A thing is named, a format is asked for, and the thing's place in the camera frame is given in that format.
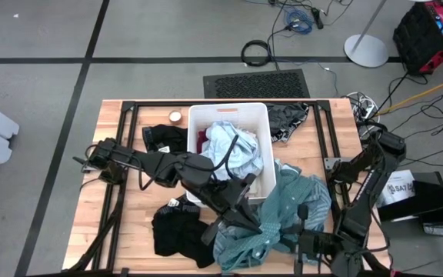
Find white perforated laundry basket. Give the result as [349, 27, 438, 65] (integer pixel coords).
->
[185, 102, 278, 205]

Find grey metal mounting plate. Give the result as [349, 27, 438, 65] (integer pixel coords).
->
[324, 156, 351, 170]

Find light blue shirt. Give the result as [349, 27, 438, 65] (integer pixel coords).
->
[199, 120, 265, 182]

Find red and white sock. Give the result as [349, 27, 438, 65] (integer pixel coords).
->
[195, 128, 209, 155]

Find coiled blue cable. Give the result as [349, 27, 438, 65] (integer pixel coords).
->
[282, 8, 315, 35]

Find white cardboard box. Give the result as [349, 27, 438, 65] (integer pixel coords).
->
[377, 169, 417, 207]

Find white power strip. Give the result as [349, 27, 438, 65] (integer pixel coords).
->
[346, 91, 380, 120]

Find black desk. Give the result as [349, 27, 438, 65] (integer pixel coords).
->
[377, 171, 443, 266]

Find white round stand base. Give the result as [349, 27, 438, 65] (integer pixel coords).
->
[343, 0, 391, 68]

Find black and red case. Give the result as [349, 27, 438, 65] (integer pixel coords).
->
[393, 0, 443, 76]

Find coiled black cable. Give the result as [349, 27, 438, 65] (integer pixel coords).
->
[240, 39, 273, 67]

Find black boxer briefs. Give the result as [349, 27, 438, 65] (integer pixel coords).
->
[152, 194, 203, 232]
[142, 123, 188, 155]

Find black garment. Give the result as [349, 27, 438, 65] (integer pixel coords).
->
[151, 215, 217, 269]

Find black floor mat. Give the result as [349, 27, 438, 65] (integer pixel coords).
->
[203, 68, 311, 99]

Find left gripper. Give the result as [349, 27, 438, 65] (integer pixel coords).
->
[200, 172, 263, 247]

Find grey boxer briefs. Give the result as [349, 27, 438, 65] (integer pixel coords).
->
[266, 102, 310, 143]

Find yellow cable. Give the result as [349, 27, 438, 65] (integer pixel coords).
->
[377, 73, 443, 116]

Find grey plastic bag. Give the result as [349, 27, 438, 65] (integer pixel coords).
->
[423, 222, 443, 238]

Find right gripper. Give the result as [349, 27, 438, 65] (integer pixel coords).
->
[296, 203, 341, 266]

